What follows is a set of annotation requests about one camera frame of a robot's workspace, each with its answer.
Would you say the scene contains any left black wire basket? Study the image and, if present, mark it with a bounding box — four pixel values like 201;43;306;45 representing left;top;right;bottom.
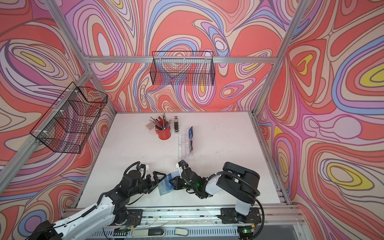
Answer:
30;82;108;154

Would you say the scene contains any red pen cup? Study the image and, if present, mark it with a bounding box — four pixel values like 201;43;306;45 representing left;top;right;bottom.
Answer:
155;126;171;140

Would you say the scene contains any black wire basket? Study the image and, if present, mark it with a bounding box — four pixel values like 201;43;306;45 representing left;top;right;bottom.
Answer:
150;50;216;86
30;82;108;154

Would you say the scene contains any red card in holder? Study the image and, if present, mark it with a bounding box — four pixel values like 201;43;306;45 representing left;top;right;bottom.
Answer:
189;139;194;153

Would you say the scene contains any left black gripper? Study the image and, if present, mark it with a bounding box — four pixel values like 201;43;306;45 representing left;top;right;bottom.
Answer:
128;172;167;199

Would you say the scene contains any pink calculator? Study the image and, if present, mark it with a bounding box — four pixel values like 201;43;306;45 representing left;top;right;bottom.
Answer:
146;121;156;131

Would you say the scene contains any blue card carried to wallet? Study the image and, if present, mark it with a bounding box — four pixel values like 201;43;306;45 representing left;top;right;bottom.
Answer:
169;176;180;190

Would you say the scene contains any back black wire basket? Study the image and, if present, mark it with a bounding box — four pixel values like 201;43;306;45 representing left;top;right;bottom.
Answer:
150;50;216;86

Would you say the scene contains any blue VIP card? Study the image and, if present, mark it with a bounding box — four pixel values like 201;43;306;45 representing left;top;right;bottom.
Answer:
189;126;194;140

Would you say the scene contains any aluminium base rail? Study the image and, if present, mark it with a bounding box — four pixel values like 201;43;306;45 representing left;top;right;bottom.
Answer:
72;205;313;240

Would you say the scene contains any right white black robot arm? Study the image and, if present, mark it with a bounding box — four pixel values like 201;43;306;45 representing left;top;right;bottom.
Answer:
170;160;264;225

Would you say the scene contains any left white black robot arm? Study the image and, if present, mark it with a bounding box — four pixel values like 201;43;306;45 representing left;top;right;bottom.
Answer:
27;162;167;240

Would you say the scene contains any clear acrylic card holder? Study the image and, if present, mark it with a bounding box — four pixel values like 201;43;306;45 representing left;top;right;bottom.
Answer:
178;128;195;161

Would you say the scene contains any mint green card wallet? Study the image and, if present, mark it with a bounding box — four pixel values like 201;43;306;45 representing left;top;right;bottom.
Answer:
158;171;180;196

